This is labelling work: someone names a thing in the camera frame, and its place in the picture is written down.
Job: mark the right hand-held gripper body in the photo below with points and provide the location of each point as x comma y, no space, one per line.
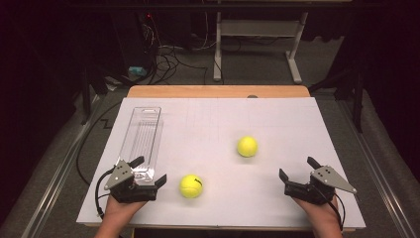
313,193

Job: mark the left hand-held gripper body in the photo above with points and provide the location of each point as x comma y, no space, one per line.
123,193

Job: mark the clear plastic container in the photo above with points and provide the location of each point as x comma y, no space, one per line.
142,139

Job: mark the yellow tennis ball black mark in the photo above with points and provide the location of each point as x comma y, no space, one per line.
190,186

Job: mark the person's left hand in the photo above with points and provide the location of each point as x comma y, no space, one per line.
119,211

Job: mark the person's right hand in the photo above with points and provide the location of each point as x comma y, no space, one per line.
322,214

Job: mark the white table mat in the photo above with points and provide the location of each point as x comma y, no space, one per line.
218,132

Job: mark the black stand leg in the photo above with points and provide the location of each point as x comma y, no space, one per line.
86,95
357,99

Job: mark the teal object on floor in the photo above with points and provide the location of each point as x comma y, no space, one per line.
137,70

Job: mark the white metal stand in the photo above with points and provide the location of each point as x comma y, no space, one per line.
261,28

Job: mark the metal floor rail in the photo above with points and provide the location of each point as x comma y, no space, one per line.
56,185
379,175

